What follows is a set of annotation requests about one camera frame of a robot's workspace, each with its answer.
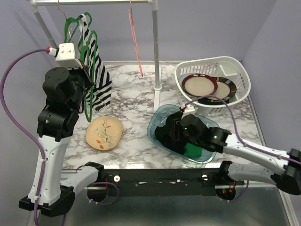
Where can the green hanger under striped top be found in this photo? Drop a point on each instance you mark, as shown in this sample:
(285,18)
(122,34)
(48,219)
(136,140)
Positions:
(77,32)

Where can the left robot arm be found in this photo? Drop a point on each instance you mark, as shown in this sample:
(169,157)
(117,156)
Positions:
(64,90)

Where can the dark rimmed plate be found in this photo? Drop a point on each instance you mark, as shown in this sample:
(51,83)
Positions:
(225,91)

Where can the black base bar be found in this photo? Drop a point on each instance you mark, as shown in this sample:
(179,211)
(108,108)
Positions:
(158,182)

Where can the green tank top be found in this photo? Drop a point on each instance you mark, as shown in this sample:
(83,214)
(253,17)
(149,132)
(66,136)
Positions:
(189,150)

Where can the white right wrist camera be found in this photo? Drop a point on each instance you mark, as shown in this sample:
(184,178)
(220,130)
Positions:
(187,110)

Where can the beige bird painted plate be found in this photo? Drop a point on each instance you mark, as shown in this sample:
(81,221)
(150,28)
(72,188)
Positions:
(104,133)

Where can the green velvet hanger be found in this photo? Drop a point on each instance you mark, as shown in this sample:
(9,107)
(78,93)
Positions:
(88,113)

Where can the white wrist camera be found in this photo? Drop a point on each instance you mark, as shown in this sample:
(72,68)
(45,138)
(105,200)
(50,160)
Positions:
(187,110)
(66,56)

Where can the silver clothes rack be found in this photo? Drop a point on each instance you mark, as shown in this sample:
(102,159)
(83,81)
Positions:
(34,4)

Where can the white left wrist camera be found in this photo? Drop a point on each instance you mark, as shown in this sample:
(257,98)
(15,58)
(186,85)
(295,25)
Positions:
(66,56)

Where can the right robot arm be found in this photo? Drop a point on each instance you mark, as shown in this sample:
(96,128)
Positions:
(271,166)

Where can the white plastic basket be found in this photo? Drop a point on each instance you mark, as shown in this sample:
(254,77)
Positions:
(224,67)

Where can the pink wire hanger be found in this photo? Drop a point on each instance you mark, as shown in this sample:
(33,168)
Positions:
(130,15)

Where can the blue transparent container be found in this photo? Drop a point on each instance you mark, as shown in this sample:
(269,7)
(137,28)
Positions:
(159,120)

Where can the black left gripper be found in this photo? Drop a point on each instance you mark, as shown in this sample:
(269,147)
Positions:
(84,72)

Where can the striped black white tank top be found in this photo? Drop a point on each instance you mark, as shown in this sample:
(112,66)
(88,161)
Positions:
(102,80)

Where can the red rimmed plate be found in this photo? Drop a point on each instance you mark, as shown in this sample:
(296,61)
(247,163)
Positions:
(197,85)

